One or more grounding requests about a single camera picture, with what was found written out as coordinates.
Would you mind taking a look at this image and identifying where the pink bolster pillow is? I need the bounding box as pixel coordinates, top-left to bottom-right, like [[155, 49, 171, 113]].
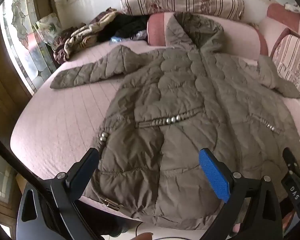
[[147, 12, 268, 60]]

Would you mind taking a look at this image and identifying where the floral print cushion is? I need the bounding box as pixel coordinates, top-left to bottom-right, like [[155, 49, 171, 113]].
[[34, 12, 63, 53]]

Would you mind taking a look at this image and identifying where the pink cushion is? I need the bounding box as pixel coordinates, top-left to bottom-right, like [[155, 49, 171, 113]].
[[259, 3, 300, 53]]

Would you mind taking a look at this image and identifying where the olive quilted hooded jacket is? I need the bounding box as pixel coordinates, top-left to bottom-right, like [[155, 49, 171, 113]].
[[50, 12, 300, 230]]

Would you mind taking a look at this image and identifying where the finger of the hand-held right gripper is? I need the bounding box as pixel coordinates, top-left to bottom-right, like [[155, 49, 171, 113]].
[[282, 147, 300, 220]]

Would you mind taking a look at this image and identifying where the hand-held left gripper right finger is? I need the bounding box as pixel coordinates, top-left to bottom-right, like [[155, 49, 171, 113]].
[[199, 147, 283, 240]]

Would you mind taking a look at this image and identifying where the wooden window frame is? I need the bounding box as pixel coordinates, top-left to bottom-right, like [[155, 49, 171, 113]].
[[0, 0, 63, 135]]

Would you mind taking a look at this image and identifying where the brown beige blanket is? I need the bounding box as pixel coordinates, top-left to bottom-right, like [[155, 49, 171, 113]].
[[53, 8, 118, 64]]

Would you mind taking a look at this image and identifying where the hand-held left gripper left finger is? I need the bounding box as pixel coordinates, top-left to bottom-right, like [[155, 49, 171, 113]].
[[16, 147, 100, 240]]

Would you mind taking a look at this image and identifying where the black cloth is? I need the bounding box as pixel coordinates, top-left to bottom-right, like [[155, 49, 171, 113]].
[[97, 14, 150, 43]]

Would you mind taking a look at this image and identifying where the stained glass window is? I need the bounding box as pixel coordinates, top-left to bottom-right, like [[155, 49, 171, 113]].
[[0, 0, 58, 93]]

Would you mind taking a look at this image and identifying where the clear plastic bottle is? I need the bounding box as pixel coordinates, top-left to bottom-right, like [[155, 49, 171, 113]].
[[110, 30, 148, 43]]

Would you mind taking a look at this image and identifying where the striped floral cushion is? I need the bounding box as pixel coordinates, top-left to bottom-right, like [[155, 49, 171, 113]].
[[272, 34, 300, 100]]

